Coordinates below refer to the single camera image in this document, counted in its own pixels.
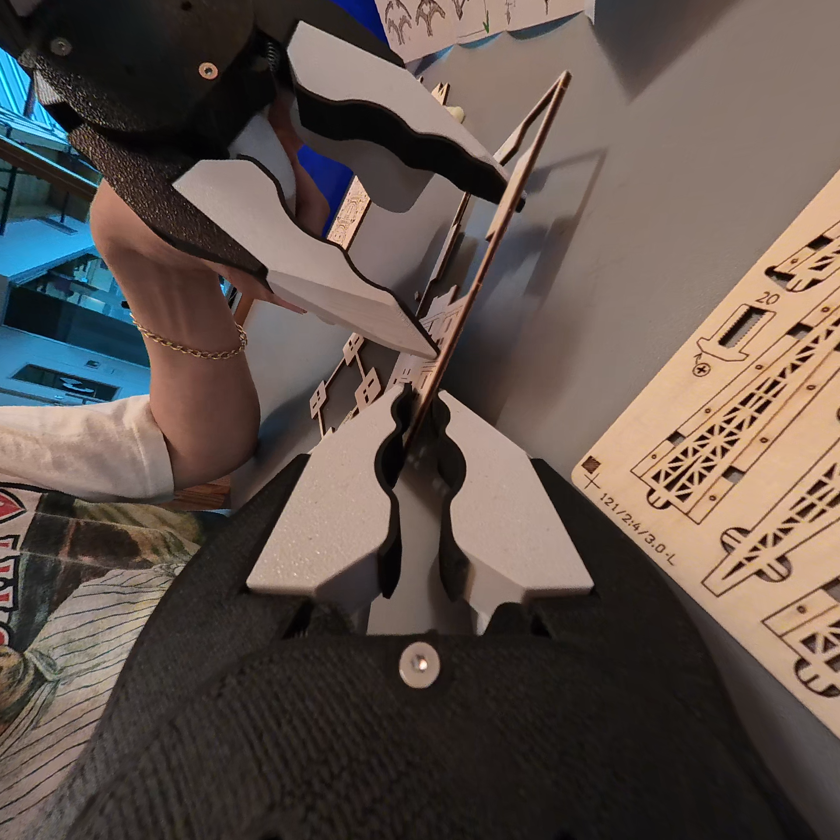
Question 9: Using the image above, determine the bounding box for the engraved wooden rectangular plate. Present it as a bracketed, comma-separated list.
[326, 176, 373, 253]

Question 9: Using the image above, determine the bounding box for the wooden puzzle frame sheet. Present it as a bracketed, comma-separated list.
[394, 71, 571, 460]

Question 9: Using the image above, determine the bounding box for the dark sign panel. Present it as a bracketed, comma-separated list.
[10, 364, 122, 403]

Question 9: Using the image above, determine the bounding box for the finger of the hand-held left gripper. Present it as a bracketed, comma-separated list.
[174, 156, 441, 361]
[287, 21, 511, 215]

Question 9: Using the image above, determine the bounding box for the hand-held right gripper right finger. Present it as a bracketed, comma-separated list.
[437, 392, 596, 635]

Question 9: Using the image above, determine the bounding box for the wooden tower parts sheet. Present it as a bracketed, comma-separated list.
[571, 220, 840, 739]

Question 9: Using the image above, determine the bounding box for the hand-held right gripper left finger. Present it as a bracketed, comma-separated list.
[246, 384, 411, 634]

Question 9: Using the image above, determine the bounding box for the wooden linked squares piece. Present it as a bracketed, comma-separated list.
[308, 333, 383, 437]

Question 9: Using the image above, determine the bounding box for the person's printed shirt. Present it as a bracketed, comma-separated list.
[0, 482, 231, 840]

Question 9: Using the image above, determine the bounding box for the gold chain bracelet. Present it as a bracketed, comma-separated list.
[130, 312, 249, 362]

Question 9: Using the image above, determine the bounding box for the paper instruction sheet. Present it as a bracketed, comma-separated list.
[374, 0, 595, 64]

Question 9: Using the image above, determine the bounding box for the person's left hand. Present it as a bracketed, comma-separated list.
[88, 92, 330, 353]

